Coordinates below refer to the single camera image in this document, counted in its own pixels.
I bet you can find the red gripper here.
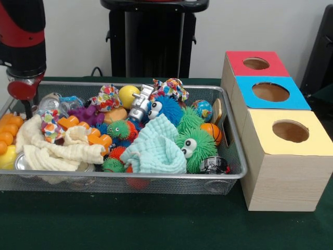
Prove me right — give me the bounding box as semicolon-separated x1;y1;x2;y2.
7;72;45;119

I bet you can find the wooden three-hole box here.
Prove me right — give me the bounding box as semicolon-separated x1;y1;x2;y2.
221;51;333;212

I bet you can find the orange yellow block toy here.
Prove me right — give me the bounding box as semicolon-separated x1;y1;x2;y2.
0;113;24;170

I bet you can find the cream muslin cloth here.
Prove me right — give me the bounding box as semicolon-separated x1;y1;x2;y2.
15;114;106;171

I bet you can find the long orange plastic toy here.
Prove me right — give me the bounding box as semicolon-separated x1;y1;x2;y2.
57;115;113;157

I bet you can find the yellow ball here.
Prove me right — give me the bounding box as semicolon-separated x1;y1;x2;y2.
118;85;141;109

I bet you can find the silver robot toy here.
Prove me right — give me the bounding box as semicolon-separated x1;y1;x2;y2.
128;83;156;123

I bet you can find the light blue muslin cloth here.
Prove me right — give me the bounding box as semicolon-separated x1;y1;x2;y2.
119;113;188;174

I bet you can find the blue puffer toy with eyes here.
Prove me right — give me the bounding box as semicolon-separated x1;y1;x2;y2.
147;95;184;120

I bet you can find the dark green tablecloth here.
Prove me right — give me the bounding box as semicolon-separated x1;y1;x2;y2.
0;76;333;250
311;85;333;115

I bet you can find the small globe ball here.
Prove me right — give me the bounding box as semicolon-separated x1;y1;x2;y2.
191;99;214;122

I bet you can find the green puffer toy with eyes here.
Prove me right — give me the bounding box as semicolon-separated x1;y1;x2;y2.
175;127;218;174

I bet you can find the small orange basketball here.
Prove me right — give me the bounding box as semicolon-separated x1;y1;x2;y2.
200;122;223;146

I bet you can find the black office chair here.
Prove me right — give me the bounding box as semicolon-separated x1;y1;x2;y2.
300;4;333;97

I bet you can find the silver wire mesh bin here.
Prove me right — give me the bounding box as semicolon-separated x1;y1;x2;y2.
0;80;248;196

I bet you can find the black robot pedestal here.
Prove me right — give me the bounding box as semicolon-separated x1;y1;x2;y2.
100;0;210;78

